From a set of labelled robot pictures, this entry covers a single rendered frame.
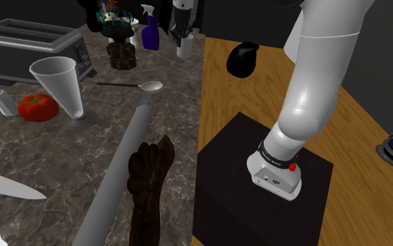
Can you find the black rounded object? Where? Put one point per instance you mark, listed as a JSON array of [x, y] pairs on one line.
[[240, 61]]

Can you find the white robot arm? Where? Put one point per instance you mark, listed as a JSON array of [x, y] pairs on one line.
[[313, 85]]

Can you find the purple spray bottle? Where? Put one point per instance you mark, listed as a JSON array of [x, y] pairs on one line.
[[150, 35]]

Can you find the dark brown wooden fist sculpture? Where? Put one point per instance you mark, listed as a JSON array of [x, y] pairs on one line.
[[148, 184]]

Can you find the grey two-slot toaster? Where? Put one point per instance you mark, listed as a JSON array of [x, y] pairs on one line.
[[19, 56]]

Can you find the white cone-shaped vase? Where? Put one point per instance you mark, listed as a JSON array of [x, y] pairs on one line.
[[60, 81]]

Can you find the white slender cup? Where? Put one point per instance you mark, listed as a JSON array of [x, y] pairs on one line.
[[134, 34]]

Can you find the black robot stand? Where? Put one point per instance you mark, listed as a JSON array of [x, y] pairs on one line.
[[237, 204]]

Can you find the silver knife blade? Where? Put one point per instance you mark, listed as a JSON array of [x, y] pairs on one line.
[[5, 187]]

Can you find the brown stacked ornament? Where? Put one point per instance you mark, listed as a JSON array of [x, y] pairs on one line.
[[122, 56]]

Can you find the small white shaker bottle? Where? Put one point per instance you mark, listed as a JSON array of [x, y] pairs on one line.
[[3, 101]]

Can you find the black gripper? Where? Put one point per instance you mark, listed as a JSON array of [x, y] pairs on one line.
[[182, 20]]

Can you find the black and teal ornament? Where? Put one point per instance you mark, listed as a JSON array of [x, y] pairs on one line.
[[116, 30]]

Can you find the red tomato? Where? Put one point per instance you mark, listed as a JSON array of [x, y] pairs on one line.
[[38, 109]]

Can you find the long grey cylinder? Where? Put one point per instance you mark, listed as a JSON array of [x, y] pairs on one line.
[[121, 160]]

